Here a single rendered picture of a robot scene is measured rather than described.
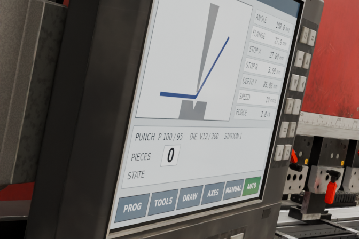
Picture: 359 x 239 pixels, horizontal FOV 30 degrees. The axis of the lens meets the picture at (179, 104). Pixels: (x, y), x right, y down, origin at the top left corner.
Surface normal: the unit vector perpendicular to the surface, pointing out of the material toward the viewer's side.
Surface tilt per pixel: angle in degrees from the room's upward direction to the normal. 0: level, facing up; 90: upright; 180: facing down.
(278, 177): 90
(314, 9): 90
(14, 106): 90
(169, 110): 90
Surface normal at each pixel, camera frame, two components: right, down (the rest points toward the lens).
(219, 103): 0.85, 0.21
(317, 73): 0.71, 0.19
